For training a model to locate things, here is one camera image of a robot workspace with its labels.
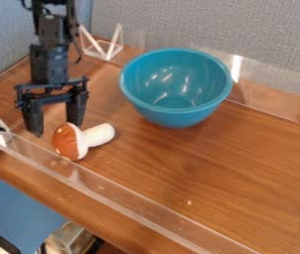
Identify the blue plastic bowl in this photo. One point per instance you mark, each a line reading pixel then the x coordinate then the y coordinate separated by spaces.
pixel 176 86

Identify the metal frame under table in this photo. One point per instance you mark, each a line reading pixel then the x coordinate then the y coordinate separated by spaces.
pixel 71 239

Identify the clear acrylic front barrier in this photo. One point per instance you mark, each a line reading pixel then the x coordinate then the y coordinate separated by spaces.
pixel 150 214

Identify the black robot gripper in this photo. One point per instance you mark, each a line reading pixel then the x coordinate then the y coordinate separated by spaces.
pixel 51 87

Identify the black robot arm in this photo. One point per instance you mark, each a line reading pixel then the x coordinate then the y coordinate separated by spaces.
pixel 55 24

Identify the brown and white toy mushroom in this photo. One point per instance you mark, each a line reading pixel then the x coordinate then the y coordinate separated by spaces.
pixel 73 142

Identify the black object at bottom left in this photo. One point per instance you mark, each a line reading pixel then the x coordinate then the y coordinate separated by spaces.
pixel 8 246

